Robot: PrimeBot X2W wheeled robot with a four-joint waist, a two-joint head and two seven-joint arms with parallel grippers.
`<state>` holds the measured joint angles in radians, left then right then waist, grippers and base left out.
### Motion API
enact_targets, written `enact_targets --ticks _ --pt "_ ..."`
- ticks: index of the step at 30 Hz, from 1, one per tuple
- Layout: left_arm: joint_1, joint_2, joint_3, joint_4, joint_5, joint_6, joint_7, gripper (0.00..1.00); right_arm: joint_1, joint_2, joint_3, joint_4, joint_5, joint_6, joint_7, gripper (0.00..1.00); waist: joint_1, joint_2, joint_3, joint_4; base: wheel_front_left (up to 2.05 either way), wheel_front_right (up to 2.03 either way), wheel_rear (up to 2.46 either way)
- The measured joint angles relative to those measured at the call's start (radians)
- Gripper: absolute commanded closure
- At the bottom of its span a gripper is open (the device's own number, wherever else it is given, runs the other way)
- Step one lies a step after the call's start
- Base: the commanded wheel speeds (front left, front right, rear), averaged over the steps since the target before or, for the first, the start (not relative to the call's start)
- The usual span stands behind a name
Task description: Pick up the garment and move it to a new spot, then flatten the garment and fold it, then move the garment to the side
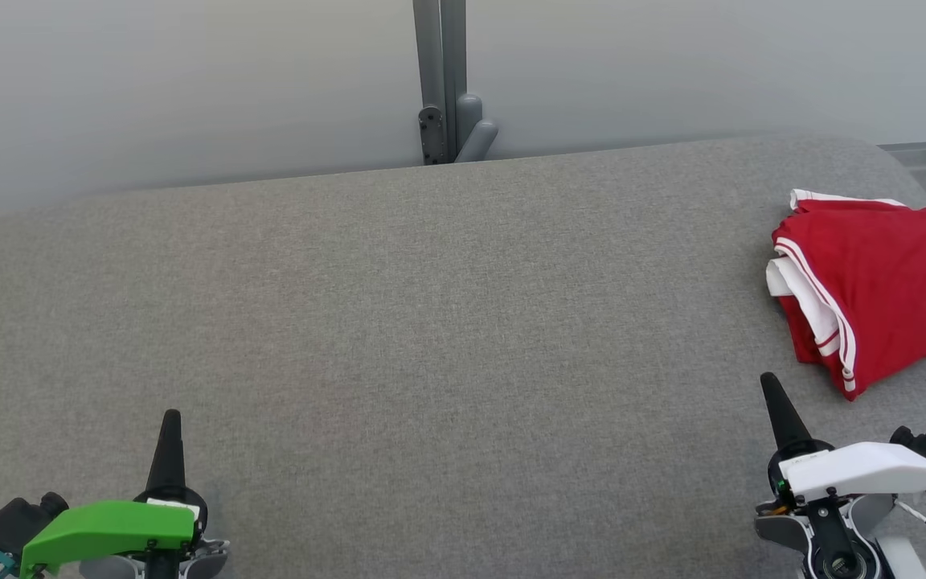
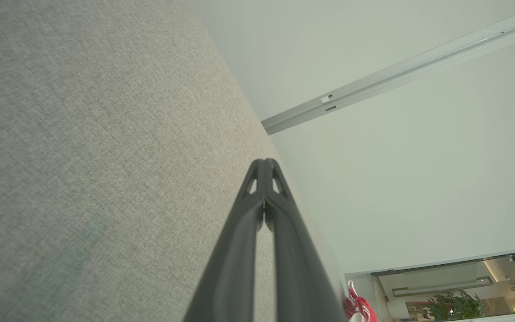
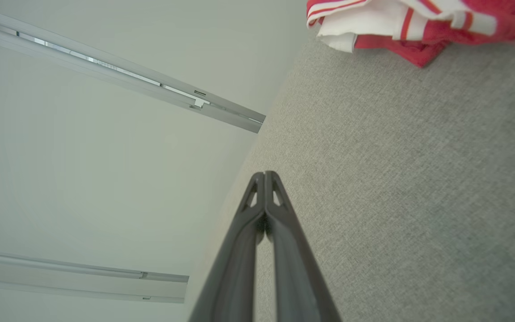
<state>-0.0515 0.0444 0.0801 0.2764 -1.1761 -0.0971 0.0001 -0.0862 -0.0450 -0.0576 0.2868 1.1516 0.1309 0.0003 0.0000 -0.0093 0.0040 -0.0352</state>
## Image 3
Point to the long silver wall rail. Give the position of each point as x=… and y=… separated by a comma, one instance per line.
x=105, y=71

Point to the grey fabric sofa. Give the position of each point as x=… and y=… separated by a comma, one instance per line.
x=396, y=179

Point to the short silver wall rail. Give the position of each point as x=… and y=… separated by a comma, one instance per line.
x=83, y=279

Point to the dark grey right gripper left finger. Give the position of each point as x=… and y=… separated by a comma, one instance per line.
x=235, y=268

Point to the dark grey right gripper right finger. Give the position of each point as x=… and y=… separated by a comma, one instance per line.
x=295, y=268

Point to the red Bulls 23 jersey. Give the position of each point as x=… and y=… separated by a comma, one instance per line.
x=418, y=49

